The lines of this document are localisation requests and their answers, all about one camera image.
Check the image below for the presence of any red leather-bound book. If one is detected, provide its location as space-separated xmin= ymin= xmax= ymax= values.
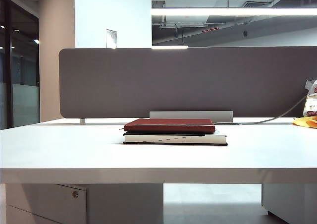
xmin=123 ymin=118 xmax=216 ymax=133

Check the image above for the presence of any black hardcover book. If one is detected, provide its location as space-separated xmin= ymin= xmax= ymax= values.
xmin=123 ymin=131 xmax=228 ymax=146

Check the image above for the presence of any grey fabric desk divider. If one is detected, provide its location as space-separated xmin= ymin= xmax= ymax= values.
xmin=58 ymin=46 xmax=317 ymax=119

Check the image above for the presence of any short hanging linear light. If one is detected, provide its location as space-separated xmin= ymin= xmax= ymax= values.
xmin=151 ymin=45 xmax=189 ymax=50

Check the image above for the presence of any ceiling air vent grille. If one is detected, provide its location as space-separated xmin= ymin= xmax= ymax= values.
xmin=242 ymin=0 xmax=275 ymax=8

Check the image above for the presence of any white drawer cabinet with lock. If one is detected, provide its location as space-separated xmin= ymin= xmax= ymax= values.
xmin=5 ymin=183 xmax=164 ymax=224

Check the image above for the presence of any yellow cloth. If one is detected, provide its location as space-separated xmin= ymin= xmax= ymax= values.
xmin=292 ymin=115 xmax=317 ymax=129

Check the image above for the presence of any clear plastic snack bag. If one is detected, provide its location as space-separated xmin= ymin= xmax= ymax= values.
xmin=303 ymin=79 xmax=317 ymax=117

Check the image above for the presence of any black framed glass partition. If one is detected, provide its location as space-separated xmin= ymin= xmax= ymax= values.
xmin=0 ymin=0 xmax=41 ymax=130

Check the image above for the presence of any plain white cabinet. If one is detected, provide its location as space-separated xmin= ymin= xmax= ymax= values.
xmin=262 ymin=183 xmax=317 ymax=224

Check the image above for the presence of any grey metal cable flap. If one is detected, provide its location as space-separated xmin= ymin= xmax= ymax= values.
xmin=149 ymin=111 xmax=234 ymax=123

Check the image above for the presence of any silver wall plate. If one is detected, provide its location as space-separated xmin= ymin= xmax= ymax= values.
xmin=106 ymin=28 xmax=118 ymax=49

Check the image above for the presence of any grey power cable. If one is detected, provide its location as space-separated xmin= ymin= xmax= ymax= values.
xmin=213 ymin=95 xmax=308 ymax=125

